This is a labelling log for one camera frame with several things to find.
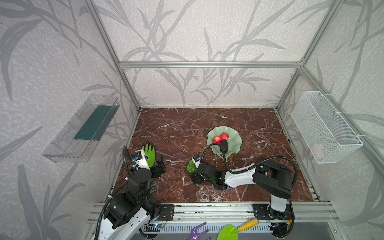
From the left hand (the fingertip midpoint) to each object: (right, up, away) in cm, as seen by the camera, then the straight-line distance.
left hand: (157, 153), depth 70 cm
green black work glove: (-13, -3, +25) cm, 29 cm away
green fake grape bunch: (+16, -11, +12) cm, 22 cm away
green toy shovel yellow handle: (+34, -36, -2) cm, 50 cm away
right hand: (+16, -11, +18) cm, 27 cm away
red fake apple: (+36, +5, +29) cm, 47 cm away
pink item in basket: (+79, +1, +3) cm, 79 cm away
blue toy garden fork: (-5, -22, +11) cm, 25 cm away
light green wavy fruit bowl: (+43, +3, +28) cm, 52 cm away
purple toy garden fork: (+18, -37, -2) cm, 42 cm away
